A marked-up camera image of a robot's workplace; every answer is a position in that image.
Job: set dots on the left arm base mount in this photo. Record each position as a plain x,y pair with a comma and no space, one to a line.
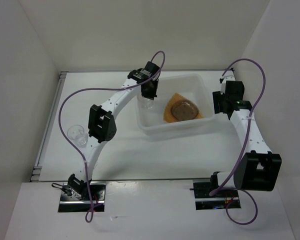
71,202

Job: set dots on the clear plastic cup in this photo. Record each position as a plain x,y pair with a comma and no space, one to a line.
78,136
145,103

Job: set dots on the smoky glass dish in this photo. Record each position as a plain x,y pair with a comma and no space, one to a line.
184,110

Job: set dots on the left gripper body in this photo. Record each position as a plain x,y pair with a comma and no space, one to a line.
152,87

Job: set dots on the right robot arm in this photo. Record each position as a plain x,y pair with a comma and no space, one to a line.
257,167

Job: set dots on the clear plastic cup front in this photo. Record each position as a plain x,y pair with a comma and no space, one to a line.
78,136

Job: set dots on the aluminium table edge rail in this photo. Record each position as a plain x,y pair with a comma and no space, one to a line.
37,169

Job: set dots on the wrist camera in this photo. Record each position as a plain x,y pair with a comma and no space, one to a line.
223,82
142,74

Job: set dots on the woven bamboo triangular plate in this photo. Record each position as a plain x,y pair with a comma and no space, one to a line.
167,116

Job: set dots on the translucent plastic bin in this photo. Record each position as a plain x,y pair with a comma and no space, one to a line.
192,87

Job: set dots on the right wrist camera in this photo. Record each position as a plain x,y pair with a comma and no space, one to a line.
223,82

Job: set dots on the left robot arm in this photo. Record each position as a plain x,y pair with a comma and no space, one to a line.
102,124

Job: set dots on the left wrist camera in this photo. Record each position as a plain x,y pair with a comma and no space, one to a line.
142,74

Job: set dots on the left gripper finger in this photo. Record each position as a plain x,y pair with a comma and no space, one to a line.
153,97
145,94

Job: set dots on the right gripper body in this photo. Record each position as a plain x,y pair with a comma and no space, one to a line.
226,98

